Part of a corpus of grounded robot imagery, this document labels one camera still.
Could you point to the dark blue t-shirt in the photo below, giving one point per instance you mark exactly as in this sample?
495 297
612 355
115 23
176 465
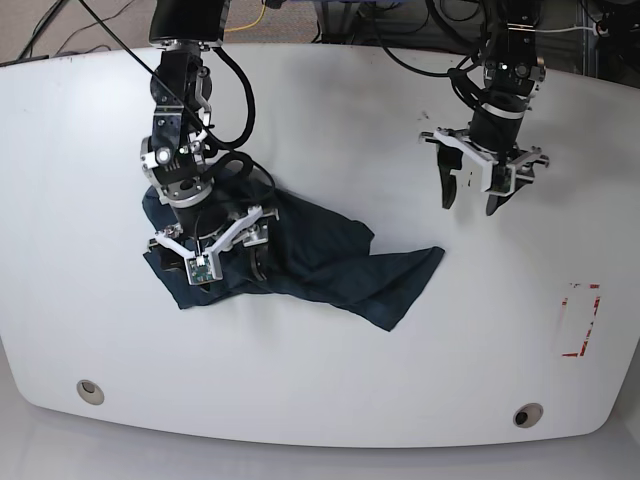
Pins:
320 256

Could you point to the red tape rectangle marking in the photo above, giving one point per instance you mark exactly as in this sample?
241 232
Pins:
579 311

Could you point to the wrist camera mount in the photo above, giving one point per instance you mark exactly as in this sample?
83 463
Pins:
203 267
497 177

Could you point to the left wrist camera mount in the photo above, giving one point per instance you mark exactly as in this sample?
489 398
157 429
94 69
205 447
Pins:
497 177

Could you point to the left table cable grommet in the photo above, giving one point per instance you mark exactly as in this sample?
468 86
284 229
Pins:
90 392

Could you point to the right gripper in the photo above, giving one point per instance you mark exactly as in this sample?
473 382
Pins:
198 222

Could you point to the right table cable grommet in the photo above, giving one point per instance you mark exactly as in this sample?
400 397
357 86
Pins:
528 415

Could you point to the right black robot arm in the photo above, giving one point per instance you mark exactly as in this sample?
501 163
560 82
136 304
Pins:
203 179

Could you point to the table cable grommet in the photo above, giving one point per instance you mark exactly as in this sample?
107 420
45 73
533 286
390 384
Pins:
90 392
528 415

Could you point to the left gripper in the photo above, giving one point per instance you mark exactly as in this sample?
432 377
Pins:
495 131

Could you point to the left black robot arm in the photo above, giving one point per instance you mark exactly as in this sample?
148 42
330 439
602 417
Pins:
512 74

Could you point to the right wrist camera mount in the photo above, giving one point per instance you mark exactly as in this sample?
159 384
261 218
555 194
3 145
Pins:
203 267

